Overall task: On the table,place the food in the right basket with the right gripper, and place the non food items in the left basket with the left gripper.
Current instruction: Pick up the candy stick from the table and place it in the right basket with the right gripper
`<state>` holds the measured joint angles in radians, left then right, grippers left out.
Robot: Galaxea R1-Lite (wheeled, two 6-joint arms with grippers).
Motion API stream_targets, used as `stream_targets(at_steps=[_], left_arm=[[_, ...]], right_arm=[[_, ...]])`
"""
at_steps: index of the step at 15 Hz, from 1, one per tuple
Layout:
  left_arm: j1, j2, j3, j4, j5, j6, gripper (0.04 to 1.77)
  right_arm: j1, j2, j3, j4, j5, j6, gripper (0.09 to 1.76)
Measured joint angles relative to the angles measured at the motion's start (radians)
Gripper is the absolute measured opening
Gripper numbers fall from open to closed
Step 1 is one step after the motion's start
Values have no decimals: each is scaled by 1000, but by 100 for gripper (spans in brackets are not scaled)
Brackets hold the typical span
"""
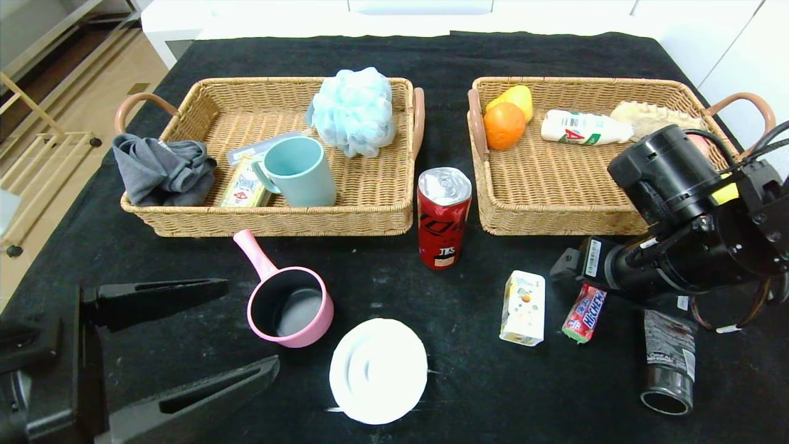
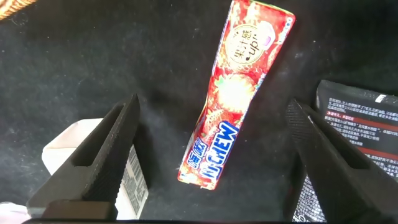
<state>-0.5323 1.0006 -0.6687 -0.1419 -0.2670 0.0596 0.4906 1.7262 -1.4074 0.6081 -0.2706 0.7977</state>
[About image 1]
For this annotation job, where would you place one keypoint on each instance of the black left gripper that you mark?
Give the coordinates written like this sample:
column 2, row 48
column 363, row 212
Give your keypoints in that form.
column 61, row 394

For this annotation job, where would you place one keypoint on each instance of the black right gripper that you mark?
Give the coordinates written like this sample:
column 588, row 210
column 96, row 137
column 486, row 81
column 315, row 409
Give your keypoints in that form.
column 592, row 258

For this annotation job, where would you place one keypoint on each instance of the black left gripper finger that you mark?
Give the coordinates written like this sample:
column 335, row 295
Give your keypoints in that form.
column 246, row 385

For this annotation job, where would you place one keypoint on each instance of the red Hi-Chew candy pack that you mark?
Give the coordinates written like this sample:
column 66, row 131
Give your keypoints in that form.
column 582, row 317

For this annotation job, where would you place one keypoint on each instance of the small white juice carton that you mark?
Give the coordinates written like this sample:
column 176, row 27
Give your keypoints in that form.
column 523, row 308

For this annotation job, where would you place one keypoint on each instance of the red soda can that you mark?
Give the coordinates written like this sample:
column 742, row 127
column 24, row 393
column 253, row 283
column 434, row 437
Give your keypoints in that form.
column 441, row 228

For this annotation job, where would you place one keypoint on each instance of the black cosmetic tube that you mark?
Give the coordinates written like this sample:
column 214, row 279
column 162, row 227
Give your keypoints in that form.
column 669, row 364

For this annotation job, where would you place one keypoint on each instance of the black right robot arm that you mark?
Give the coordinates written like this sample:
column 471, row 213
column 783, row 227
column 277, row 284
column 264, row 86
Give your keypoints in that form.
column 678, row 265

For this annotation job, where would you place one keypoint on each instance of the wicker basket holding food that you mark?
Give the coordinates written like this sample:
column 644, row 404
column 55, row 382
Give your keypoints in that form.
column 555, row 185

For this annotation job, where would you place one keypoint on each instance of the wicker basket holding household items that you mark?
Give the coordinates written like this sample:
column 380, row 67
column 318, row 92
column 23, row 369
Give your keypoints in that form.
column 370, row 185

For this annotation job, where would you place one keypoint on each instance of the grey crumpled cloth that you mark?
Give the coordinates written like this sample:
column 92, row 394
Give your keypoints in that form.
column 159, row 171

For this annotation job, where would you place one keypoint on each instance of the white round plate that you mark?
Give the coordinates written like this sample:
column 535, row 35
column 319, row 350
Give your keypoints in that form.
column 378, row 370

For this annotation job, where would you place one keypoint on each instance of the white yogurt drink bottle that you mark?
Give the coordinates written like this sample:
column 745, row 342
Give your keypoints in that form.
column 585, row 127

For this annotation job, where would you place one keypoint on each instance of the yellowish printed soap box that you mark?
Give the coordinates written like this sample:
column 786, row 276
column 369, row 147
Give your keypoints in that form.
column 242, row 187

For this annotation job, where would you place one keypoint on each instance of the orange fruit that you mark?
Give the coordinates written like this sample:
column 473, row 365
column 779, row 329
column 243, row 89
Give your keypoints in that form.
column 504, row 125

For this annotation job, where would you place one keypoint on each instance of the black tablecloth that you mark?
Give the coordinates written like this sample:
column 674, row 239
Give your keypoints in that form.
column 462, row 382

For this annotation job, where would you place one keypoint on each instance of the yellow mango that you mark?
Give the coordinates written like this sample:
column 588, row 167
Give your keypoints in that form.
column 521, row 97

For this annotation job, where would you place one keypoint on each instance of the teal ceramic mug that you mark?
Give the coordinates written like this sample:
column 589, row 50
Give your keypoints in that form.
column 307, row 184

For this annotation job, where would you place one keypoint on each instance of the wooden rack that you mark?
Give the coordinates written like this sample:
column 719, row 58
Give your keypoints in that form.
column 28, row 98

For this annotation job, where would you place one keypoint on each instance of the light blue bath loofah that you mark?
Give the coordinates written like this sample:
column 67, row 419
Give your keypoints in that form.
column 353, row 110

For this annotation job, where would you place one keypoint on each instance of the white bench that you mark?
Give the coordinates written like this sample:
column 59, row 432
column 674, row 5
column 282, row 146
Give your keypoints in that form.
column 172, row 24

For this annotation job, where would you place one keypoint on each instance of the low wooden shelf unit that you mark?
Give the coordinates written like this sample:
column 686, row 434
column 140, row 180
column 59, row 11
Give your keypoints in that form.
column 37, row 24

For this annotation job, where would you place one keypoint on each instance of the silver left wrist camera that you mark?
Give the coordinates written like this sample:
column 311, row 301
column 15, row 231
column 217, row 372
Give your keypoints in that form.
column 6, row 213

